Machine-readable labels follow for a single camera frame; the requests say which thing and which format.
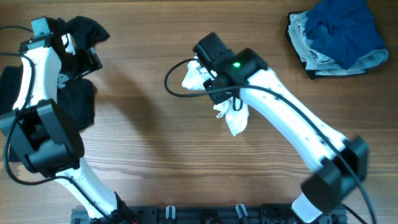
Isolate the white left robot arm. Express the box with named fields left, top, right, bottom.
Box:
left=1, top=47, right=138, bottom=223

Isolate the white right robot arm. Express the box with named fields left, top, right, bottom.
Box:
left=204, top=68, right=377, bottom=223

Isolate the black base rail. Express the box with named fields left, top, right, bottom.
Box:
left=70, top=203, right=348, bottom=224

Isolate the blue garment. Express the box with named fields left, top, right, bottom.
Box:
left=305, top=0, right=386, bottom=69

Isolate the light grey garment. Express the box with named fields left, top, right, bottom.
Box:
left=287, top=11, right=389, bottom=77

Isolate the white t-shirt with black print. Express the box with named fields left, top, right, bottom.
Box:
left=182, top=57, right=249, bottom=136

